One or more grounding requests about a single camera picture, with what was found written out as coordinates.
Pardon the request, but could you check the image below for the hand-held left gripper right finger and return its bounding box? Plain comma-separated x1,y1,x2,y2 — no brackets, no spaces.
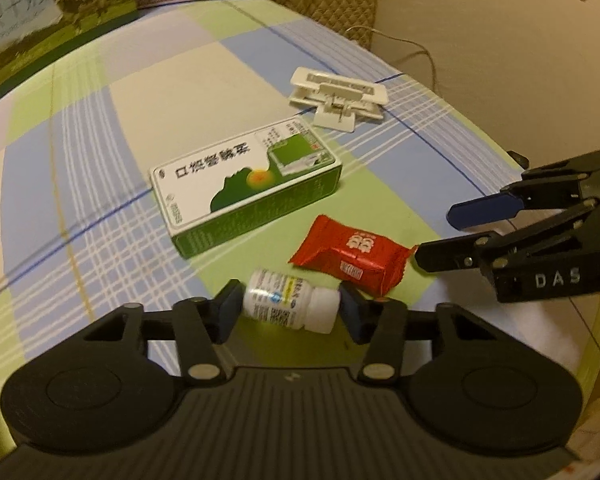
340,281,511,386

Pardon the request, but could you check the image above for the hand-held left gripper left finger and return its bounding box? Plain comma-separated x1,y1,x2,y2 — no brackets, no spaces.
82,280,246,386

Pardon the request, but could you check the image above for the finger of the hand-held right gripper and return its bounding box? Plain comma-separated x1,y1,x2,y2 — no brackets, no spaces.
414,199,596,276
446,149,600,232

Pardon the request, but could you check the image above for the red snack packet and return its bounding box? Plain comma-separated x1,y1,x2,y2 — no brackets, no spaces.
287,214,418,295

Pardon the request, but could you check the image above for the white pill bottle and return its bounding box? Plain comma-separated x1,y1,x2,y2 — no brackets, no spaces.
242,268,342,334

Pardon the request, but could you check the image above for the green white medicine box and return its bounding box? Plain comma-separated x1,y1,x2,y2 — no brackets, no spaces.
149,116,343,260

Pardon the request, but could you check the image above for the white plastic clip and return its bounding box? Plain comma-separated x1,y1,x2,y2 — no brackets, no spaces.
287,66,388,133

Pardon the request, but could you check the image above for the green milk carton box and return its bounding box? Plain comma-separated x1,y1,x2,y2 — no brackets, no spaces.
0,0,141,103

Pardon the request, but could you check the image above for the thin white cable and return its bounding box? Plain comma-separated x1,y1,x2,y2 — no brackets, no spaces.
345,25,438,93

